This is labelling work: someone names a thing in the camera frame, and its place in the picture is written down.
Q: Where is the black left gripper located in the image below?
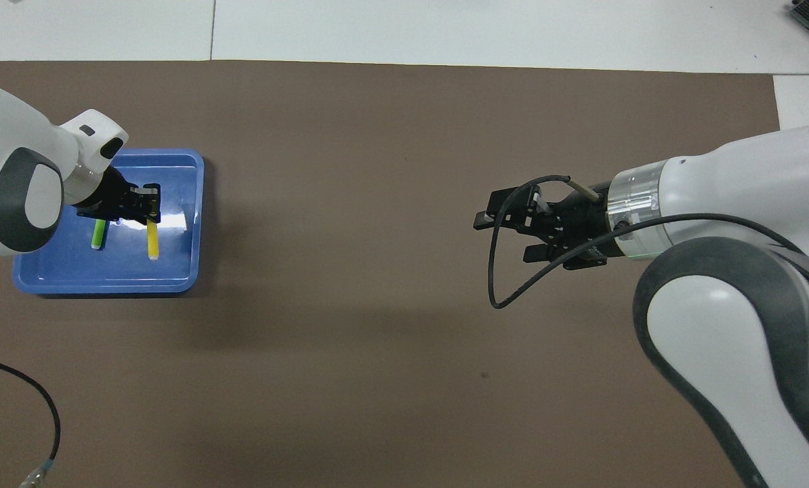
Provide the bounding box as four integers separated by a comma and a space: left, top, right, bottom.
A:
76, 166, 163, 224

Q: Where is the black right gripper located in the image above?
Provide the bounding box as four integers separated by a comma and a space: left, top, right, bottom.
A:
474, 182, 625, 270

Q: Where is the blue plastic tray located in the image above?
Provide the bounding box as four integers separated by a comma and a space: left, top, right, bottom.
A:
13, 148, 205, 296

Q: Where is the brown table mat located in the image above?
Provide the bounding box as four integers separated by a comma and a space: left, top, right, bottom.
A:
0, 60, 781, 488

